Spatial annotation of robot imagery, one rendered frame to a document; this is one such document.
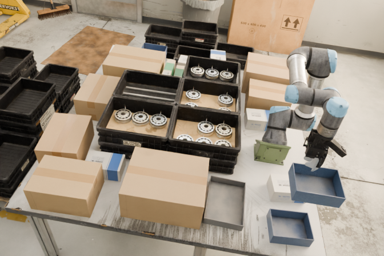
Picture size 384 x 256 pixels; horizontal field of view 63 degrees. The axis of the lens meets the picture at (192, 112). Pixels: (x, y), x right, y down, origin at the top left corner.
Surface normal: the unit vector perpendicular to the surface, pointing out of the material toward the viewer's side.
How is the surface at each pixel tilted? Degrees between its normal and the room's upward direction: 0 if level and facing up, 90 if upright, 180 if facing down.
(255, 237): 0
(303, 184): 1
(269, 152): 90
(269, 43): 72
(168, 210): 90
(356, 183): 0
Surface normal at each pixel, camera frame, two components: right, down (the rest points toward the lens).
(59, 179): 0.10, -0.75
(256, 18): -0.10, 0.46
